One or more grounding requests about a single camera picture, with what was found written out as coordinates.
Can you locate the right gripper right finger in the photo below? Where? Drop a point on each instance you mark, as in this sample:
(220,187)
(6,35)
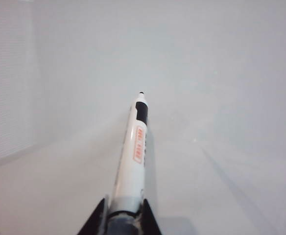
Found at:
(149,220)

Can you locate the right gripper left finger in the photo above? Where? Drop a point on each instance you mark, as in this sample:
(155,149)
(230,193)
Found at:
(97,220)

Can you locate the white marker with black grip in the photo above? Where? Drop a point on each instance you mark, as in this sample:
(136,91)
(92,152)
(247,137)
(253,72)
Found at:
(133,159)

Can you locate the white glass whiteboard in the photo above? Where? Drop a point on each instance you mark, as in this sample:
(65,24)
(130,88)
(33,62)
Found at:
(206,73)

